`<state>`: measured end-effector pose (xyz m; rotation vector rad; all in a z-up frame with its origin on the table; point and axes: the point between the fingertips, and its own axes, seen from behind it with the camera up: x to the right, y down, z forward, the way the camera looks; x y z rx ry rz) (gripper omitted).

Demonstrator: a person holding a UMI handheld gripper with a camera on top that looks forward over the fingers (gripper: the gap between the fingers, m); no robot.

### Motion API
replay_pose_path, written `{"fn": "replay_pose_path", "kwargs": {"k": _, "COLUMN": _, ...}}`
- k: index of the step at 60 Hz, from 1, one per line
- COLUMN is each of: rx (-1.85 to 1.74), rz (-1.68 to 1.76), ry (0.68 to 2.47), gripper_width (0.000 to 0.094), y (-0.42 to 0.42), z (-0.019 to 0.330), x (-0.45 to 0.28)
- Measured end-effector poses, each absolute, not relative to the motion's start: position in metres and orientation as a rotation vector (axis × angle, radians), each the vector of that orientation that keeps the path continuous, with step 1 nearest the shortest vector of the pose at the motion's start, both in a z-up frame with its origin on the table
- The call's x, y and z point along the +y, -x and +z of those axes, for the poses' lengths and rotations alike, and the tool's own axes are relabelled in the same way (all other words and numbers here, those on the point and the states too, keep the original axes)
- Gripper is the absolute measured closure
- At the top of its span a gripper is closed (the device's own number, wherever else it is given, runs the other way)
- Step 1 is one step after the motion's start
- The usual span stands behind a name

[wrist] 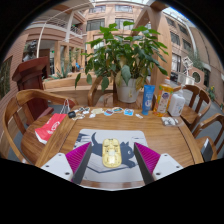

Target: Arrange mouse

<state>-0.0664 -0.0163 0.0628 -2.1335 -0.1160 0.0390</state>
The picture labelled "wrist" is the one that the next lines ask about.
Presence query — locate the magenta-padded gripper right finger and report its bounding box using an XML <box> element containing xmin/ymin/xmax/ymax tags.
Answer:
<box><xmin>133</xmin><ymin>142</ymin><xmax>184</xmax><ymax>186</ymax></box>

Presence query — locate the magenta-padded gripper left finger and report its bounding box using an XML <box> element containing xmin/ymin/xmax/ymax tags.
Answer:
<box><xmin>40</xmin><ymin>141</ymin><xmax>93</xmax><ymax>185</ymax></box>

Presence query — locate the yellow computer mouse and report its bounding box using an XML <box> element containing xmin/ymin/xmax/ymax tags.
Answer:
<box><xmin>101</xmin><ymin>138</ymin><xmax>122</xmax><ymax>169</ymax></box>

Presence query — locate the white cat-print mouse pad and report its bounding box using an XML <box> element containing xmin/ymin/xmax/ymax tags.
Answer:
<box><xmin>73</xmin><ymin>128</ymin><xmax>149</xmax><ymax>184</ymax></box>

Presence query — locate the red paper bag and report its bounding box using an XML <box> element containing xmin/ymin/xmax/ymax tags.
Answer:
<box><xmin>34</xmin><ymin>99</ymin><xmax>72</xmax><ymax>145</ymax></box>

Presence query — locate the small clear packet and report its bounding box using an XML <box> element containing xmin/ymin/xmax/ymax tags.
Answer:
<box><xmin>161</xmin><ymin>116</ymin><xmax>180</xmax><ymax>127</ymax></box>

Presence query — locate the black notebook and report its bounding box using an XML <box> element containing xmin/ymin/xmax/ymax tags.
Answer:
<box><xmin>200</xmin><ymin>138</ymin><xmax>214</xmax><ymax>163</ymax></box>

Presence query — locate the wooden armchair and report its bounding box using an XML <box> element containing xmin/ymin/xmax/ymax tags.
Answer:
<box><xmin>1</xmin><ymin>88</ymin><xmax>79</xmax><ymax>164</ymax></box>
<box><xmin>191</xmin><ymin>113</ymin><xmax>224</xmax><ymax>164</ymax></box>
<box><xmin>173</xmin><ymin>84</ymin><xmax>213</xmax><ymax>133</ymax></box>
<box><xmin>87</xmin><ymin>75</ymin><xmax>116</xmax><ymax>108</ymax></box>

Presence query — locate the white pump bottle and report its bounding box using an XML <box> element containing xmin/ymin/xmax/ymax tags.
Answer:
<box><xmin>167</xmin><ymin>89</ymin><xmax>186</xmax><ymax>117</ymax></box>

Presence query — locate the small beige card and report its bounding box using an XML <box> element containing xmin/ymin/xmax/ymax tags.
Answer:
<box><xmin>90</xmin><ymin>107</ymin><xmax>105</xmax><ymax>115</ymax></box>

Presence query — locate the yellow detergent bottle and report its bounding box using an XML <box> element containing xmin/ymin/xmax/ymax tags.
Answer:
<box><xmin>153</xmin><ymin>77</ymin><xmax>174</xmax><ymax>118</ymax></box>

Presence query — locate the blue tube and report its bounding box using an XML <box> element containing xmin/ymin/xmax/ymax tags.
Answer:
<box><xmin>141</xmin><ymin>84</ymin><xmax>156</xmax><ymax>116</ymax></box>

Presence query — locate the long wooden planter box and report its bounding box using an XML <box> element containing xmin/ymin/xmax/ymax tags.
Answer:
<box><xmin>42</xmin><ymin>75</ymin><xmax>114</xmax><ymax>98</ymax></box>

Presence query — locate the yellow flowering potted plant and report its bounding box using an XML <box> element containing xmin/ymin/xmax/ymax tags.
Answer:
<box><xmin>207</xmin><ymin>85</ymin><xmax>217</xmax><ymax>101</ymax></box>

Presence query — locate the white abstract sculpture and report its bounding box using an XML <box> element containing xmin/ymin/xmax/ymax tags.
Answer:
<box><xmin>181</xmin><ymin>55</ymin><xmax>194</xmax><ymax>76</ymax></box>

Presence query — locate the dark bust statue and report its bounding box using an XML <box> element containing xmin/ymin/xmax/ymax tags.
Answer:
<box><xmin>22</xmin><ymin>39</ymin><xmax>38</xmax><ymax>63</ymax></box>

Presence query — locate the green potted plant white pot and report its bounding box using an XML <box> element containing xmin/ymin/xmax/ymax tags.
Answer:
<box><xmin>74</xmin><ymin>20</ymin><xmax>169</xmax><ymax>104</ymax></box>

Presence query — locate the dark red wooden pedestal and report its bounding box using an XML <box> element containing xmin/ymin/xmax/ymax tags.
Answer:
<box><xmin>11</xmin><ymin>55</ymin><xmax>54</xmax><ymax>124</ymax></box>

